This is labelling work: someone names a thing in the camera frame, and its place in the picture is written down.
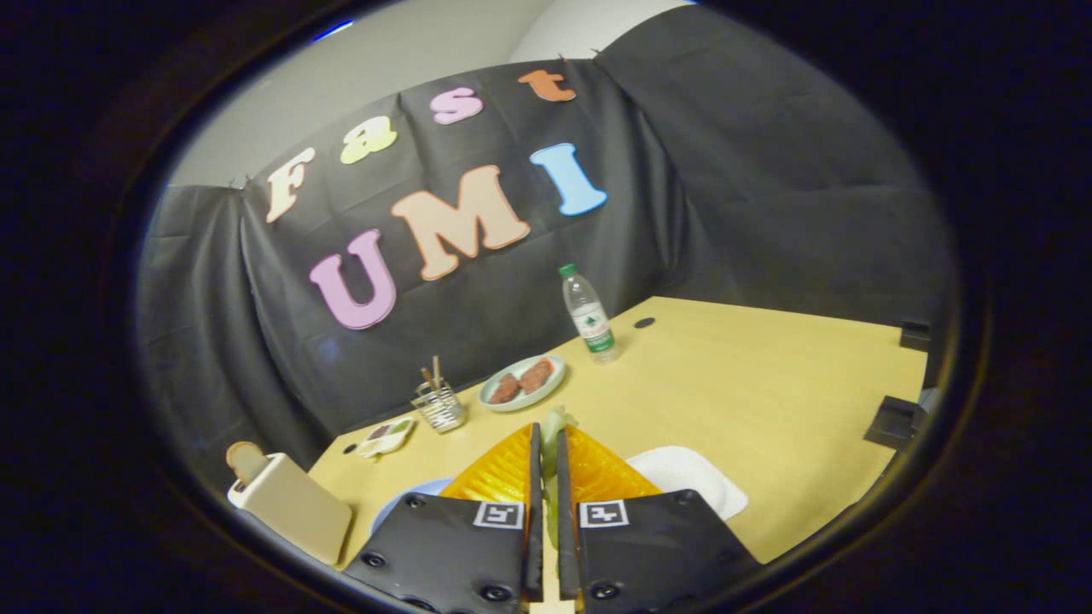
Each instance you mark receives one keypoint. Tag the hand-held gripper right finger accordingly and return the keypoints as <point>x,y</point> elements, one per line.
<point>565,512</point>

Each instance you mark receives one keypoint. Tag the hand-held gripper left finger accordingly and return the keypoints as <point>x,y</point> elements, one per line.
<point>536,512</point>

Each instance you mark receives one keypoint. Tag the pale green lettuce leaf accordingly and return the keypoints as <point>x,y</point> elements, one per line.
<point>556,425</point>

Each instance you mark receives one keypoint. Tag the pale green round plate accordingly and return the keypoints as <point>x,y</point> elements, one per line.
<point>550,392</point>

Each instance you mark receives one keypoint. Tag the brown meat patty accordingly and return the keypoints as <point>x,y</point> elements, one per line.
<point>504,390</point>
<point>537,375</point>

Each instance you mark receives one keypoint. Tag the blue round plate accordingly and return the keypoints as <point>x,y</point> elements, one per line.
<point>409,497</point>

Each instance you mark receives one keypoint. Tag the white square plate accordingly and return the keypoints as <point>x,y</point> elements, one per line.
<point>691,473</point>

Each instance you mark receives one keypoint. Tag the small white sauce dish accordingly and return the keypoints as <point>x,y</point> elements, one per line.
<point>386,437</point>

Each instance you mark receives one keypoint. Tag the wooden chopstick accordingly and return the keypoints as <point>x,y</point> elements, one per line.
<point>437,372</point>
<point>427,379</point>

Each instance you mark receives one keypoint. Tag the clear water bottle green cap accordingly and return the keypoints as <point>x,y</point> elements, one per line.
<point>589,314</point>

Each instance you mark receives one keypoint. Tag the beige toaster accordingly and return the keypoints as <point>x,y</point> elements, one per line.
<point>299,512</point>

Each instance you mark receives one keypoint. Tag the toast bread slice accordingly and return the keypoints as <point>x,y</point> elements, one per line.
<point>246,460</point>

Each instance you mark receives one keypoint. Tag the black table clamp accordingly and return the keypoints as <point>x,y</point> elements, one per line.
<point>892,423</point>
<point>915,336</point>

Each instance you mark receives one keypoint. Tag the black backdrop cloth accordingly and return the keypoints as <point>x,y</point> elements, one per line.
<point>751,170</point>

